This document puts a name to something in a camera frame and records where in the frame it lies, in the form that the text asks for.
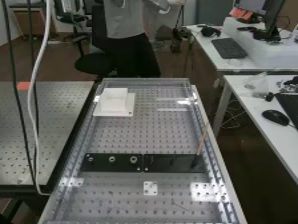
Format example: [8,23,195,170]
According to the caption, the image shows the black keyboard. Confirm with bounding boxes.
[211,37,251,60]
[274,92,298,130]

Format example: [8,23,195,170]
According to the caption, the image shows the black plate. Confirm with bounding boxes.
[80,152,209,174]

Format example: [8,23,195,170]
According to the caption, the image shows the person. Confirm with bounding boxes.
[102,0,187,79]

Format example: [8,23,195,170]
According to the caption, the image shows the white desk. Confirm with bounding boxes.
[212,74,298,188]
[185,22,298,75]

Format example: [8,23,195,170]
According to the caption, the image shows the thin stick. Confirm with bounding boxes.
[191,117,212,169]

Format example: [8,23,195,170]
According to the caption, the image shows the black computer screen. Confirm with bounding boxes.
[232,0,288,42]

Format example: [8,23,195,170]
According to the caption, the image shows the clear box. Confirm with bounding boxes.
[39,77,248,224]

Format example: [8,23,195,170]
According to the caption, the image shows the black office chair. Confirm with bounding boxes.
[74,3,120,77]

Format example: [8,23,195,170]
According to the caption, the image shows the small white holed bracket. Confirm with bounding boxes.
[143,180,160,197]

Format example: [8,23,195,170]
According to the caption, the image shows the black headphones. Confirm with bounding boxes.
[200,25,223,38]

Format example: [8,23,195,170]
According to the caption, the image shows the white cable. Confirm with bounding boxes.
[26,0,55,196]

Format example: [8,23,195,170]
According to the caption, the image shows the clear plastic bag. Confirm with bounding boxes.
[244,71,272,98]

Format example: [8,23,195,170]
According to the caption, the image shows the small white box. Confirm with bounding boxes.
[92,87,137,118]

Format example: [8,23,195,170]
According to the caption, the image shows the black mouse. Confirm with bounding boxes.
[261,109,292,127]

